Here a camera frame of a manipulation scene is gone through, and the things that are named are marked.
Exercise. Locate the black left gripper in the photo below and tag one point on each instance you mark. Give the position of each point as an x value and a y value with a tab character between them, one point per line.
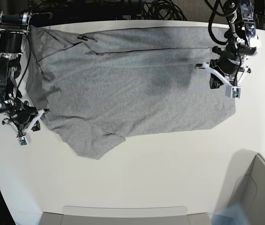
230	69

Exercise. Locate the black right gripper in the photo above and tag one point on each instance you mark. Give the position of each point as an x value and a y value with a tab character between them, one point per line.
25	118

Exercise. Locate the grey T-shirt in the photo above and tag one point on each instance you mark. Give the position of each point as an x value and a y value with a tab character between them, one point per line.
103	87

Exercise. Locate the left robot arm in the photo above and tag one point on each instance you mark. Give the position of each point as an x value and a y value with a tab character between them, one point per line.
241	38

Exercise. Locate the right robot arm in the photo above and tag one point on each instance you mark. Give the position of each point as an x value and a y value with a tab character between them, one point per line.
13	39

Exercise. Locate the grey side bin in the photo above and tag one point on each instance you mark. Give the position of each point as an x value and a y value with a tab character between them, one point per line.
247	202

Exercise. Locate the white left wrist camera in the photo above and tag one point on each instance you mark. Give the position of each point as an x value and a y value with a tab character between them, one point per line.
233	91

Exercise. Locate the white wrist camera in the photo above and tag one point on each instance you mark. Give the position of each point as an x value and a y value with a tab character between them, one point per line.
233	91
23	140

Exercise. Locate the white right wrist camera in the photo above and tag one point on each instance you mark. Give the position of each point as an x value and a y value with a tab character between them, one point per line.
23	140

